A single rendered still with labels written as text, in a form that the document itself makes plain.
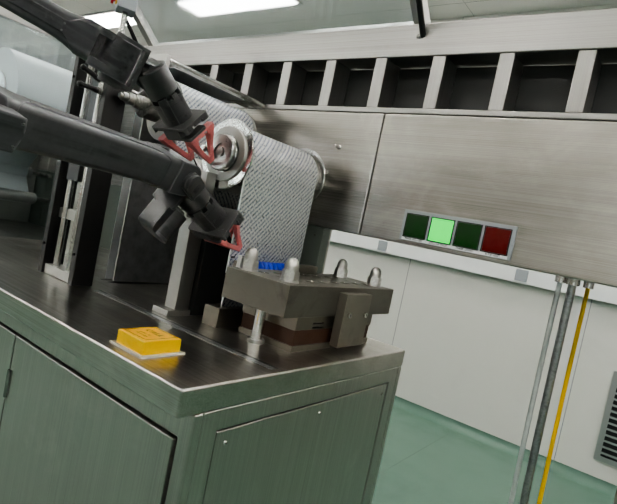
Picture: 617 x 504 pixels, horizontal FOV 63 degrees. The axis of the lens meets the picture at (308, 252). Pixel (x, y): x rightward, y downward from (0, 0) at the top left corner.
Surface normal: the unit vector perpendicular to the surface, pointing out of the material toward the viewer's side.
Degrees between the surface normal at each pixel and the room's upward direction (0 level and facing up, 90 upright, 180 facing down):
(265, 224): 90
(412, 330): 90
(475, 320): 90
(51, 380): 90
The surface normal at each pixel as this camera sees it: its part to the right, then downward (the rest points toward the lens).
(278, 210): 0.78, 0.19
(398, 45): -0.59, -0.07
